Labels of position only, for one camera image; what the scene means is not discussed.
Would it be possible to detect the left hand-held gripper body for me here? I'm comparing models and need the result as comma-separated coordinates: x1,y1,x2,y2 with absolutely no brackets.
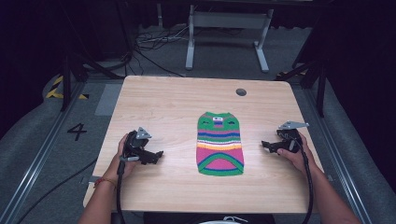
123,126,153,163

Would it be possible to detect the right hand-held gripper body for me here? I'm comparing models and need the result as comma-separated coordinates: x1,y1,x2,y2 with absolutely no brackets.
276,119,310,154

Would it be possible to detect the person's right hand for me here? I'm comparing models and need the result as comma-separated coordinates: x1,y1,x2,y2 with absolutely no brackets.
276,132,316,175

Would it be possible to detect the person's left hand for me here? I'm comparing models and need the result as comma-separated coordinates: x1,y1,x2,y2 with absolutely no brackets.
109,133,138,181

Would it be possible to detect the striped knitted pet sweater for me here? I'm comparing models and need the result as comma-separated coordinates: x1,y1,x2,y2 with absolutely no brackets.
195,111,246,177

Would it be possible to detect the black metal stand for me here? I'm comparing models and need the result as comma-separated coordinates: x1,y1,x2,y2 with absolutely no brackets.
60,50,126,113
274,57,329,119

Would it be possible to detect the person's dark clothing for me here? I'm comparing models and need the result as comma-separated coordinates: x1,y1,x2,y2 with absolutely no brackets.
142,212,276,224

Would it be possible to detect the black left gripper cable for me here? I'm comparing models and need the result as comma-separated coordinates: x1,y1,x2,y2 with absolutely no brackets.
115,155,140,224

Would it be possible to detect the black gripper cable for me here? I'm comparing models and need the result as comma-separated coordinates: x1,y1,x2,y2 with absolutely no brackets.
289,130,315,224
115,155,140,224

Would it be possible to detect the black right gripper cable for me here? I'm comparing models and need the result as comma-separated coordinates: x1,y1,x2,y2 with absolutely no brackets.
289,130,315,224

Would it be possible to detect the red string bracelet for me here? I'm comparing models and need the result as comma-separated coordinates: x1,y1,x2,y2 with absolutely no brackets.
92,176,118,189

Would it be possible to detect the metal floor rail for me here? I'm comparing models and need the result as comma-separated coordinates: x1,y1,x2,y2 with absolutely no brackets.
302,88,375,224
0,81,86,224

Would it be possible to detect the black floor cable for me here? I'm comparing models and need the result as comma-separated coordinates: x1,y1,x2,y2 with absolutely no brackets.
17,157,99,224

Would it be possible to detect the bundle of floor cables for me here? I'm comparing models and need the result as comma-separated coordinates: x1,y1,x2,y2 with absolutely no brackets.
124,24,191,78

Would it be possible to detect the grey metal table frame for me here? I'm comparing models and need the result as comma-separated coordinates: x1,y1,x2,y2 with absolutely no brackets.
185,4,275,74

